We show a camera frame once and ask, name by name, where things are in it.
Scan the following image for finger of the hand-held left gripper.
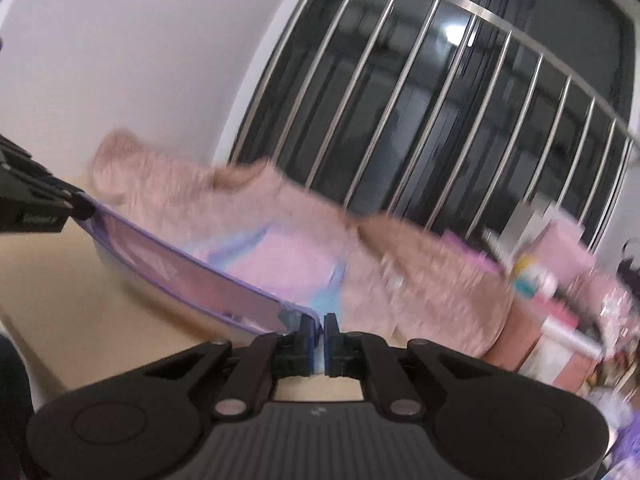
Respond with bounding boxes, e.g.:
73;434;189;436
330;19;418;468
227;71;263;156
0;134;96;222

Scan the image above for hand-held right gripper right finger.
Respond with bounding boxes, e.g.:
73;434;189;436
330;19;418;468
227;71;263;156
324;312;498;418

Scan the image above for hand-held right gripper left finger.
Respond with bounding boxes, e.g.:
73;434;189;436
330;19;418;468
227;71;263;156
142;312;318;420

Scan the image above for pastel purple blue garment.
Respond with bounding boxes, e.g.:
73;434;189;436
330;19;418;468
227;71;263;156
80;198;350;342

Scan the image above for round pink quilted mat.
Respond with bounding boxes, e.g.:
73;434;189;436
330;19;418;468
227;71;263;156
350;214;517;361

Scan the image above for pink fluffy garment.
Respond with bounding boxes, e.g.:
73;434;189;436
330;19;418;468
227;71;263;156
89;128;366;281

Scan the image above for yellow teal white toy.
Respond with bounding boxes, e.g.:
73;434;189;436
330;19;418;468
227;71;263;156
507;252;558;301

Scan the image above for grey box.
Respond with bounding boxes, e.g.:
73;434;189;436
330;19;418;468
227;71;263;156
500;202;563;261

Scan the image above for silver tube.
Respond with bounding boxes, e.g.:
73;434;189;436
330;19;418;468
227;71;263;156
542;317;603;356

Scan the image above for pink folded towel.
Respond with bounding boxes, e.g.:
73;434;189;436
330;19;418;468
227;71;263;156
532;220;598;273

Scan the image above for black handbag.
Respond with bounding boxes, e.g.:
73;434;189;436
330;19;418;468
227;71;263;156
620;239;640;273

